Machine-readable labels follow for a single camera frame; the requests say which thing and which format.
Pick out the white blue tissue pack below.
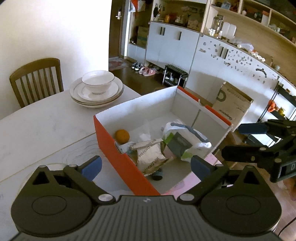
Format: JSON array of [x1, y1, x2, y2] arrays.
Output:
[[163, 120, 212, 162]]

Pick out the beige patterned foil pouch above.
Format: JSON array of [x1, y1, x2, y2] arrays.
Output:
[[132, 138, 173, 176]]

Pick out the orange tangerine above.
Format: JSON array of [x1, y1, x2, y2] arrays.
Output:
[[114, 129, 130, 145]]

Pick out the white blue snack wrapper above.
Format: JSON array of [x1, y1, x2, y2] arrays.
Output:
[[115, 142, 137, 158]]

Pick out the clear plastic bag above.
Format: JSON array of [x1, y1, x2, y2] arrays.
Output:
[[137, 120, 163, 142]]

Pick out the brown cardboard box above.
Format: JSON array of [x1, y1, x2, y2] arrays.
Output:
[[212, 81, 253, 132]]

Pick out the red white cardboard box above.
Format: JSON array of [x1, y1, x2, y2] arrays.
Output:
[[94, 86, 232, 196]]

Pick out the stacked white plates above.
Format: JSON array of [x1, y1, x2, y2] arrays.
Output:
[[69, 77, 125, 108]]

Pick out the black shoe rack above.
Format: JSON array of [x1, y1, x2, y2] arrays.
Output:
[[162, 64, 189, 88]]

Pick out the white ceramic bowl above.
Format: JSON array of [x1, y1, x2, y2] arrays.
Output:
[[81, 70, 115, 94]]

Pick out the wooden dining chair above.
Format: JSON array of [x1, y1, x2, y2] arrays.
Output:
[[9, 58, 64, 108]]

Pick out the pink slippers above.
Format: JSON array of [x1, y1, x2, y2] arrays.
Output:
[[138, 66, 157, 77]]

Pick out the dark wooden door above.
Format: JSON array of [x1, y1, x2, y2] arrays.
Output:
[[109, 0, 125, 58]]

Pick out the white wall cabinet unit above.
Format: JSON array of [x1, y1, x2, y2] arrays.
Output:
[[127, 1, 295, 122]]

